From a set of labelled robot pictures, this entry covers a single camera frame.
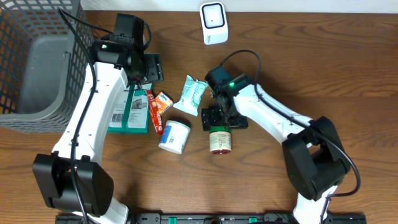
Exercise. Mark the green box with label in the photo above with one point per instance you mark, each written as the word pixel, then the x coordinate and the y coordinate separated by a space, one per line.
pixel 131 114

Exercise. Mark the mint green wipes pack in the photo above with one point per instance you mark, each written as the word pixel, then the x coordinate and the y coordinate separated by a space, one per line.
pixel 191 96

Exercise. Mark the grey plastic mesh basket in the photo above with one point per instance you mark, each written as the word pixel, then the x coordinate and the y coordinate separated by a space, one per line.
pixel 42 67

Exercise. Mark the green lid white jar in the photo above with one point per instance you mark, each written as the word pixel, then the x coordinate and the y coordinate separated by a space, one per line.
pixel 220 140

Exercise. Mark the orange snack packet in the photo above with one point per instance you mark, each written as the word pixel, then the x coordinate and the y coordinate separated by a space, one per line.
pixel 164 102

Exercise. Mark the red packet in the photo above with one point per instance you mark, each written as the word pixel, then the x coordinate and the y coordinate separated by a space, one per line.
pixel 154 112

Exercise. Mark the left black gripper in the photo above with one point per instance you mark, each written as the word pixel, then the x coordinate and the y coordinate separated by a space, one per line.
pixel 155 72

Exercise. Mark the white tub blue label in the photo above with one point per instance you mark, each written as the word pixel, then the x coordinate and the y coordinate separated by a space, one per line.
pixel 174 137

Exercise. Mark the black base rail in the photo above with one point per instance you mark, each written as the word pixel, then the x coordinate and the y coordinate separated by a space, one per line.
pixel 279 218

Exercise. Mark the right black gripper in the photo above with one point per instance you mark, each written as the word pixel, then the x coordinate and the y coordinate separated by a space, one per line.
pixel 209 119

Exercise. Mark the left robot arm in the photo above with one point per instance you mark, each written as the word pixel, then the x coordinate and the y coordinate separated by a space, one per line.
pixel 71 177

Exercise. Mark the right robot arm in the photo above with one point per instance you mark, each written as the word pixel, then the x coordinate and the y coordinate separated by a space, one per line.
pixel 315 160

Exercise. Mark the white barcode scanner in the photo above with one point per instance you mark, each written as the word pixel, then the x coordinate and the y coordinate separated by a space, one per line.
pixel 214 23

